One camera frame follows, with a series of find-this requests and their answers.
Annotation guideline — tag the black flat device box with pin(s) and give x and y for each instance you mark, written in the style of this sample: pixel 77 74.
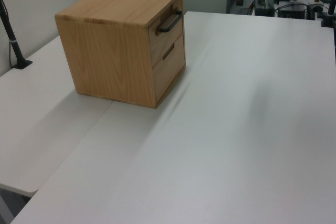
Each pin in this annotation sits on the black flat device box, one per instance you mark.
pixel 292 11

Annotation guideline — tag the black camera pole with base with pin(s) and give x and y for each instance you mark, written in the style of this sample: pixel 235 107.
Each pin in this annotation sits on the black camera pole with base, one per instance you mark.
pixel 11 43

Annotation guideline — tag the wooden two-drawer cabinet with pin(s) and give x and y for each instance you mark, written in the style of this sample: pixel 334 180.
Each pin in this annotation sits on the wooden two-drawer cabinet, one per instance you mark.
pixel 110 51

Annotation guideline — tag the black clamp-mounted pole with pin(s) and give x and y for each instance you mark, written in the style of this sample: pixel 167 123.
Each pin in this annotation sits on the black clamp-mounted pole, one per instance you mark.
pixel 328 16

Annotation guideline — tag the black electronics box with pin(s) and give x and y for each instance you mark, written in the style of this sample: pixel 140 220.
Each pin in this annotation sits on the black electronics box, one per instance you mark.
pixel 263 7

